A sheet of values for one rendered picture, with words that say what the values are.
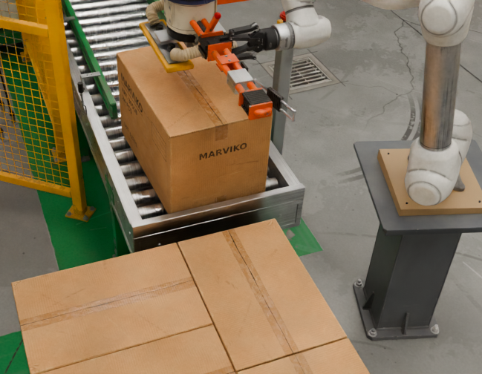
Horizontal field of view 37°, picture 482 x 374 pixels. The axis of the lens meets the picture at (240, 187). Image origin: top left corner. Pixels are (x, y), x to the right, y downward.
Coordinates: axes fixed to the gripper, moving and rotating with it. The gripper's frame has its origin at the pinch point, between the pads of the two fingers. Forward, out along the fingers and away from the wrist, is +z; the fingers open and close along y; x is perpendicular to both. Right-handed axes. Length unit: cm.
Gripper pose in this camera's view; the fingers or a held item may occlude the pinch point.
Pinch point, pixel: (217, 47)
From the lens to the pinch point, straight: 242.7
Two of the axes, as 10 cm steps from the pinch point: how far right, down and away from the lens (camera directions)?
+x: -3.9, -6.2, 6.8
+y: -0.5, 7.5, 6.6
